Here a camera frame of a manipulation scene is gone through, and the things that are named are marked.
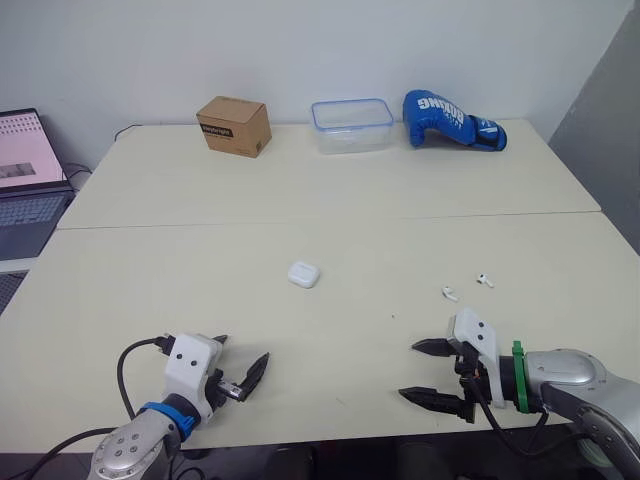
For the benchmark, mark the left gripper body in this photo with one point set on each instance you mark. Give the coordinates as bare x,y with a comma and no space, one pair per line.
223,387

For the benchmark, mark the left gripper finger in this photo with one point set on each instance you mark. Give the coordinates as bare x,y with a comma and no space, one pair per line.
220,339
256,372

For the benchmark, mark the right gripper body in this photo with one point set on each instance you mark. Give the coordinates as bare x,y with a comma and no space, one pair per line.
470,379

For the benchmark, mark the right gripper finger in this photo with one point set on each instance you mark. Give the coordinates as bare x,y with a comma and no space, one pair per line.
434,347
434,398

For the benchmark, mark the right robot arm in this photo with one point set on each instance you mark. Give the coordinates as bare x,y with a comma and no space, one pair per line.
575,372

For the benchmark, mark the white earbud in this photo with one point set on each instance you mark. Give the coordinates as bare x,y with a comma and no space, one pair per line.
484,280
449,293

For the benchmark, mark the white earbud case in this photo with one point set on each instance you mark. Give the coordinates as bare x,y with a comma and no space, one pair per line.
303,274

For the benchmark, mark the brown cardboard box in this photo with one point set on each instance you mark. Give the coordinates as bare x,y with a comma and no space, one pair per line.
233,126

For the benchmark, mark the blue boxing glove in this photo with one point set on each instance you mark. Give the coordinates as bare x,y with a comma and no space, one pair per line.
450,121

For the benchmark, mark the clear plastic container blue rim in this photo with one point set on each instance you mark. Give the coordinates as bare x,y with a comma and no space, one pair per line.
352,125

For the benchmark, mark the laptop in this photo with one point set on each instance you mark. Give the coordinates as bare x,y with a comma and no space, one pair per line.
27,185

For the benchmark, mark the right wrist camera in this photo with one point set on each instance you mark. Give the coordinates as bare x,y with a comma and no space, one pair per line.
481,345

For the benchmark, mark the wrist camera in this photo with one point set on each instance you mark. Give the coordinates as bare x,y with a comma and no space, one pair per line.
481,345
188,358

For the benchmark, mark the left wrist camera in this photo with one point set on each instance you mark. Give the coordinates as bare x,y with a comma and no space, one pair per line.
188,358

